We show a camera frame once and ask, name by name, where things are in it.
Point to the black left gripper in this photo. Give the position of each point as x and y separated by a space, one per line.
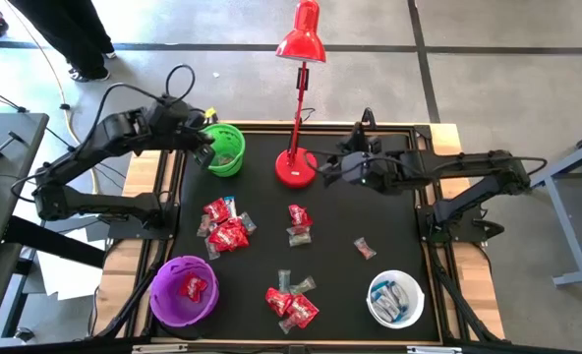
173 120

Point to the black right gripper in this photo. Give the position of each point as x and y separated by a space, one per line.
369 172

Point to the clear green candy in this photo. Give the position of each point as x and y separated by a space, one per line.
300 239
303 285

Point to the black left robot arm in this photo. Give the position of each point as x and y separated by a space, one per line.
104 205

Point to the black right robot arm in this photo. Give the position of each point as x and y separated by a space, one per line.
468 169

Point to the green plastic bucket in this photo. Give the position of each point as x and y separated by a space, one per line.
232 142

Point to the red desk lamp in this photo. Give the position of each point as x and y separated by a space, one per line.
296 169

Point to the black edge clamp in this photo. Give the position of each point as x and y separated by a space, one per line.
368 115

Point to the black table mat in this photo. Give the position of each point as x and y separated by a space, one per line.
330 295

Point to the white plastic bucket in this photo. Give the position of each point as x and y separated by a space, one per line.
372 314

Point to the purple plastic bucket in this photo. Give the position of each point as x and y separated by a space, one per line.
163 305

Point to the person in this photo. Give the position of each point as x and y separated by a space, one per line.
70 29

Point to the black metal beam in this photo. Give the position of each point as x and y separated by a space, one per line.
50 241

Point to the white paper sheets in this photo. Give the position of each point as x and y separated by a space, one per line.
70 280

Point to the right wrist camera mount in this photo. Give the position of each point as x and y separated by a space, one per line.
360 140

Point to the silver metal bracket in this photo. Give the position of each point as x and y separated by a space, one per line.
433 350
160 348

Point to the grey metal table frame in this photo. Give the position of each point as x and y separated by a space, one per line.
567 231

